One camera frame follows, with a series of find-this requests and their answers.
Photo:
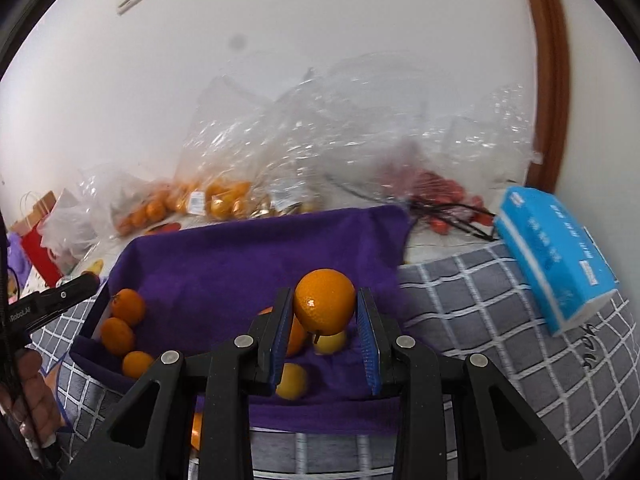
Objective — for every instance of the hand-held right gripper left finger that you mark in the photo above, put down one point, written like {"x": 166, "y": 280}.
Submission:
{"x": 280, "y": 340}

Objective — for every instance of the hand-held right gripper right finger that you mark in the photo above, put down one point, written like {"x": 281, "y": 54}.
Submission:
{"x": 369, "y": 345}

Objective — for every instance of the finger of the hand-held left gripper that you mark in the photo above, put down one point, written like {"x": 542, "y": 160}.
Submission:
{"x": 70, "y": 292}

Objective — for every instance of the large orange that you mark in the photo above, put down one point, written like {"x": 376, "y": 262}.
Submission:
{"x": 325, "y": 302}

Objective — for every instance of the mandarin with leafy stem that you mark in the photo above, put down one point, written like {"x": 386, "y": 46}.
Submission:
{"x": 128, "y": 306}

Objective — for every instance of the small mandarin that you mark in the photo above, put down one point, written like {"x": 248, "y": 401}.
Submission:
{"x": 137, "y": 365}

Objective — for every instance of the person's left hand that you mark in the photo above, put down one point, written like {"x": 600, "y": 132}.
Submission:
{"x": 35, "y": 400}

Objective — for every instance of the yellow lemon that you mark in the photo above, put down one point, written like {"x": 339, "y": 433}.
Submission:
{"x": 95, "y": 265}
{"x": 293, "y": 381}
{"x": 331, "y": 342}

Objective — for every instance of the red paper bag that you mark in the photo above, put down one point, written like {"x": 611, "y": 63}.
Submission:
{"x": 39, "y": 255}

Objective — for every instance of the cloudy white plastic bag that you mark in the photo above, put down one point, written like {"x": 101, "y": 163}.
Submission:
{"x": 65, "y": 235}

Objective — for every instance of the purple cloth bag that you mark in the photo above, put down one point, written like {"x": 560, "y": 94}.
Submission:
{"x": 15, "y": 257}

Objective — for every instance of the brown paper bag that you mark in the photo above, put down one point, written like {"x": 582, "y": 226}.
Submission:
{"x": 37, "y": 210}

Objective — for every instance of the purple towel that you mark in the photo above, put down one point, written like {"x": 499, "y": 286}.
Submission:
{"x": 225, "y": 260}

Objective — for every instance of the grey checked blanket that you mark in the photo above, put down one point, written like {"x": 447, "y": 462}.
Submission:
{"x": 475, "y": 310}

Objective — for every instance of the pile of bagged mandarins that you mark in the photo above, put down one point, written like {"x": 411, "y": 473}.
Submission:
{"x": 150, "y": 207}

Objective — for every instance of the yellow brown bagged pieces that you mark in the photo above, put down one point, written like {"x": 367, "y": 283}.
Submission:
{"x": 282, "y": 206}

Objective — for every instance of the heap of mandarins under label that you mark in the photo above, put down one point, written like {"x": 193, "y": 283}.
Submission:
{"x": 227, "y": 200}

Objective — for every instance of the red berries on dark stems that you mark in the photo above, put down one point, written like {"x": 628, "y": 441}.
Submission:
{"x": 440, "y": 195}

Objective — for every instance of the blue tissue pack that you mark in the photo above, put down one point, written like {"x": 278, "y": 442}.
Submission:
{"x": 550, "y": 255}

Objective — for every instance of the labelled clear plastic bag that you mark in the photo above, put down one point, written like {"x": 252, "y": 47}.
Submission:
{"x": 225, "y": 135}

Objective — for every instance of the crinkled clear plastic bag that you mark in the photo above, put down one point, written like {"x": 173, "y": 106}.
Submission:
{"x": 375, "y": 120}

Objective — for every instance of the brown wooden door frame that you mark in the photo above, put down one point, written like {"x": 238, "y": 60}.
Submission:
{"x": 547, "y": 85}

